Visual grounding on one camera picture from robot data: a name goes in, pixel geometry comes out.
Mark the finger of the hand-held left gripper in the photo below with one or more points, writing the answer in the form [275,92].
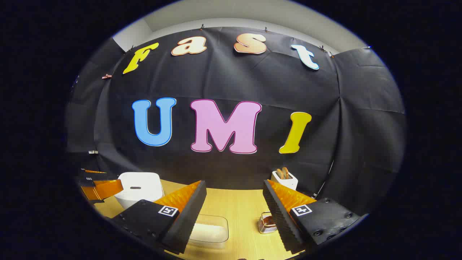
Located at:
[95,177]
[106,188]

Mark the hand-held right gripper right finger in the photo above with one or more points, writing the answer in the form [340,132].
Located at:
[285,224]

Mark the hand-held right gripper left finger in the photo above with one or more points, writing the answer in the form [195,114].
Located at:
[182,224]

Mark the white rice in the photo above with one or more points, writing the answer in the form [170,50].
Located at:
[209,233]

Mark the clear plastic rice box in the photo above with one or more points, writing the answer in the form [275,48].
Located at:
[211,231]

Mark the white rice cooker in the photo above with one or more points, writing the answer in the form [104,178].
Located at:
[139,187]

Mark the white toaster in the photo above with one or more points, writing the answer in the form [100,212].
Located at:
[287,183]

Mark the toasted bread slice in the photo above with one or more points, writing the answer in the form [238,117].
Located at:
[279,173]
[285,172]

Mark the black backdrop cloth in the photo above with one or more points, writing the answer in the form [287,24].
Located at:
[223,83]

